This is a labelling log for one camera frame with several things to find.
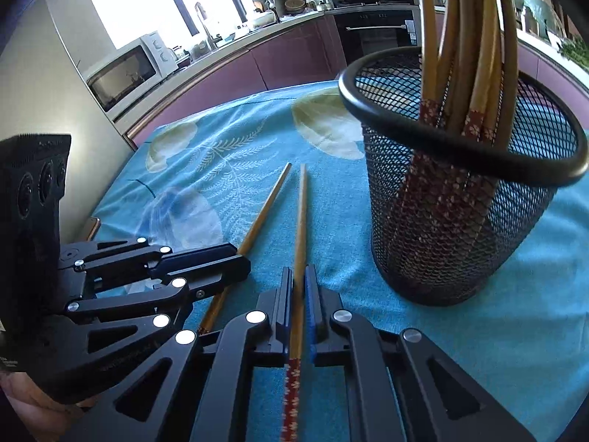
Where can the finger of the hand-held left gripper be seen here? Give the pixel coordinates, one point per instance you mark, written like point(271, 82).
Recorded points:
point(202, 255)
point(216, 278)

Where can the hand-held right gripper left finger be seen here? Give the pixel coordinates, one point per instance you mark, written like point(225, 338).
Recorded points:
point(286, 313)

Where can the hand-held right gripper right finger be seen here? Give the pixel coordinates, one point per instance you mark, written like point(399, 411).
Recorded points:
point(314, 313)

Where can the wooden chopstick red patterned end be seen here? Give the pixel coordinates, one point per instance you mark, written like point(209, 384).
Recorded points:
point(263, 212)
point(301, 221)

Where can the black mesh cup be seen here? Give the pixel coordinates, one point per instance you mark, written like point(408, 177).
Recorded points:
point(437, 258)

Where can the bunch of wooden chopsticks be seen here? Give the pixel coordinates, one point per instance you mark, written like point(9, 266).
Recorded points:
point(460, 32)

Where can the person's left hand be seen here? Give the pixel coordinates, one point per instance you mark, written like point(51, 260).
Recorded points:
point(32, 407)

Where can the dark brown panel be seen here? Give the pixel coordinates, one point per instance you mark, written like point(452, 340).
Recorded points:
point(95, 228)

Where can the blue floral tablecloth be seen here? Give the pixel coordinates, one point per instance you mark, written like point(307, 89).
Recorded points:
point(221, 156)

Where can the grey refrigerator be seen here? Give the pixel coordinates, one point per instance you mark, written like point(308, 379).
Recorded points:
point(50, 83)

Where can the white microwave oven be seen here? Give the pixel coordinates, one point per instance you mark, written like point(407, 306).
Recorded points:
point(126, 73)

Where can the purple base cabinets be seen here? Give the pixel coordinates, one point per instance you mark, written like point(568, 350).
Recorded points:
point(257, 60)

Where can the steel sink faucet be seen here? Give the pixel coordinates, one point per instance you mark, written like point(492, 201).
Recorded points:
point(205, 23)

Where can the woven basket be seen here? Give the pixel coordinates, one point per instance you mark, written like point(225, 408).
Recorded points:
point(295, 6)

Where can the black built-in oven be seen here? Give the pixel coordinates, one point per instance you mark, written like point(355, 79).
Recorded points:
point(377, 30)

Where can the bunch of green vegetables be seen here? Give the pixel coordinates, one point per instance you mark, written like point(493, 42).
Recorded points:
point(577, 53)

